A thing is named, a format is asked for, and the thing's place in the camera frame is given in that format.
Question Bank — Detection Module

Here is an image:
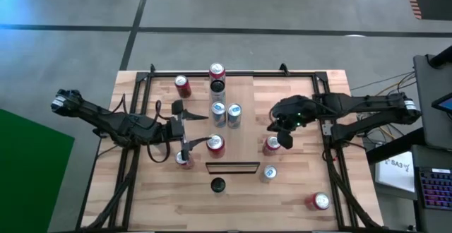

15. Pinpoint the black backlit keyboard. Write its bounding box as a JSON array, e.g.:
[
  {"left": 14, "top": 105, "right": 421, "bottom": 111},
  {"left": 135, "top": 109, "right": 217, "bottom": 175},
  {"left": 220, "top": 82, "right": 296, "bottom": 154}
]
[{"left": 415, "top": 167, "right": 452, "bottom": 212}]

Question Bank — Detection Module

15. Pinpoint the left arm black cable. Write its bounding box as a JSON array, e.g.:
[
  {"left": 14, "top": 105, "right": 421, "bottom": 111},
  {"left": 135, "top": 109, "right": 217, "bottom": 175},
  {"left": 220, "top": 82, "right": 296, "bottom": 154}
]
[{"left": 119, "top": 93, "right": 172, "bottom": 164}]

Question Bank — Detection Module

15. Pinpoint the monitor with blue screen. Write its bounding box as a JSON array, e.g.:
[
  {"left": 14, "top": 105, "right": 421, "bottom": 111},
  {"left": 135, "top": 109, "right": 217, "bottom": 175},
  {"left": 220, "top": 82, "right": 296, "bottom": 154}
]
[{"left": 430, "top": 91, "right": 452, "bottom": 114}]

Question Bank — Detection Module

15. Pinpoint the green floor mat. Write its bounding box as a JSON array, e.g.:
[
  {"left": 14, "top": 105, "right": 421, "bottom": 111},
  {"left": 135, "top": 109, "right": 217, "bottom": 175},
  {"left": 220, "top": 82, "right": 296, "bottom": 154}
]
[{"left": 0, "top": 107, "right": 76, "bottom": 233}]

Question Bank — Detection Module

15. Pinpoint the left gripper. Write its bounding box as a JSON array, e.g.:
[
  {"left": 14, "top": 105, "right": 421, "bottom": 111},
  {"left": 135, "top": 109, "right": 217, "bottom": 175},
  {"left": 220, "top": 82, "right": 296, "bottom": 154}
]
[{"left": 172, "top": 99, "right": 213, "bottom": 162}]

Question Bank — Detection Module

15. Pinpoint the white SA3 sign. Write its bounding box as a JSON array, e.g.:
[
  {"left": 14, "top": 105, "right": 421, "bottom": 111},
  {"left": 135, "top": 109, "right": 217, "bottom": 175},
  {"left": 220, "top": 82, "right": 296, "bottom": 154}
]
[{"left": 374, "top": 150, "right": 417, "bottom": 194}]

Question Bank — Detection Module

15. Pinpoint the Coca-Cola Star Wars can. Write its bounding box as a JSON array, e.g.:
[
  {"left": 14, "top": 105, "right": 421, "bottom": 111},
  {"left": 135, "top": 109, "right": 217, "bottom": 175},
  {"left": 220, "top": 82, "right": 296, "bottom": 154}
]
[{"left": 175, "top": 150, "right": 195, "bottom": 170}]

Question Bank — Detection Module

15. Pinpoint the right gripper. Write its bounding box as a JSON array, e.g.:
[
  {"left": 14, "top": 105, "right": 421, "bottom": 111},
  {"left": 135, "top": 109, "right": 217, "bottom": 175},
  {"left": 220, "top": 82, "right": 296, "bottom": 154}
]
[{"left": 267, "top": 98, "right": 295, "bottom": 150}]

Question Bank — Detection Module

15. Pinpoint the blue silver energy can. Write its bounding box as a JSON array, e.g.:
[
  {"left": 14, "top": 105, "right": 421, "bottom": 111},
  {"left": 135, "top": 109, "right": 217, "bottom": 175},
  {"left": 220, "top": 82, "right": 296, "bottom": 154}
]
[
  {"left": 226, "top": 102, "right": 243, "bottom": 129},
  {"left": 259, "top": 165, "right": 278, "bottom": 184},
  {"left": 210, "top": 101, "right": 227, "bottom": 129}
]

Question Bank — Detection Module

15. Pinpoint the orange Fanta can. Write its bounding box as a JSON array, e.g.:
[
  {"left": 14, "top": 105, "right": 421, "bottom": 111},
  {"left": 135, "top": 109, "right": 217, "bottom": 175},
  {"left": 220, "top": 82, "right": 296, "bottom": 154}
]
[
  {"left": 261, "top": 136, "right": 283, "bottom": 156},
  {"left": 208, "top": 62, "right": 227, "bottom": 83}
]

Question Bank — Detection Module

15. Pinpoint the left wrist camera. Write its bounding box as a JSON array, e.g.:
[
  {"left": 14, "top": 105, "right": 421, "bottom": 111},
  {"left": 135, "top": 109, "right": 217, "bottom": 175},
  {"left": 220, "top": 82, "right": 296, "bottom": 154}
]
[{"left": 168, "top": 117, "right": 184, "bottom": 138}]

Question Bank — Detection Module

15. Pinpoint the yellow floor cable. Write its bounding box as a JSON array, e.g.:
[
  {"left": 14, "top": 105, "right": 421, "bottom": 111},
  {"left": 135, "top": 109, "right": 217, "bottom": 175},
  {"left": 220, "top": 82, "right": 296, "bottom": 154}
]
[{"left": 352, "top": 80, "right": 417, "bottom": 141}]

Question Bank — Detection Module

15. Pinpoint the black pole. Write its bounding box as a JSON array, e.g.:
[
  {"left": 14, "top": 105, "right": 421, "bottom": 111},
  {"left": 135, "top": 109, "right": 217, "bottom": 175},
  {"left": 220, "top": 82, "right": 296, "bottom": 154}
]
[{"left": 427, "top": 44, "right": 452, "bottom": 68}]

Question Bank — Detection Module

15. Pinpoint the grey desk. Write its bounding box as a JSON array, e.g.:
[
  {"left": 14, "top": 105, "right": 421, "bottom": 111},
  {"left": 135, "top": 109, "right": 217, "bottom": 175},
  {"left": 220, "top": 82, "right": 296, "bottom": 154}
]
[
  {"left": 411, "top": 144, "right": 452, "bottom": 233},
  {"left": 412, "top": 54, "right": 452, "bottom": 151}
]

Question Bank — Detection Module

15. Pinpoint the Celsius Peach Vibe can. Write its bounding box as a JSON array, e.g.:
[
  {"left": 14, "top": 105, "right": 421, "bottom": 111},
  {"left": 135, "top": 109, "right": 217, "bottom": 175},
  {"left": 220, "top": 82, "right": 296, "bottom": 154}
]
[{"left": 210, "top": 177, "right": 227, "bottom": 194}]

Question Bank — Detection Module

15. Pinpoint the black aluminium table frame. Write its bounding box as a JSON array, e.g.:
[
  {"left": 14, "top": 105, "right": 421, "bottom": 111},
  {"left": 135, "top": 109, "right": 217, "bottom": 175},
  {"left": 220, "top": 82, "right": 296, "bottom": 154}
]
[{"left": 76, "top": 62, "right": 384, "bottom": 232}]

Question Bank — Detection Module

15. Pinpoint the black diagonal bar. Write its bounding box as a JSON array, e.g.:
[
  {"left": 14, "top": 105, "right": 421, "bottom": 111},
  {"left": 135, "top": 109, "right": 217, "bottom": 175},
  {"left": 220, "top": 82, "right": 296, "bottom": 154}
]
[{"left": 366, "top": 126, "right": 424, "bottom": 164}]

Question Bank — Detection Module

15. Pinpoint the red soda can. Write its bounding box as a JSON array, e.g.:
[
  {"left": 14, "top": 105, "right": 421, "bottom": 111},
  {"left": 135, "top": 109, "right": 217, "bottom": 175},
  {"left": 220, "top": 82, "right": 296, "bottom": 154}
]
[
  {"left": 174, "top": 74, "right": 194, "bottom": 99},
  {"left": 304, "top": 191, "right": 331, "bottom": 212},
  {"left": 206, "top": 133, "right": 226, "bottom": 159}
]

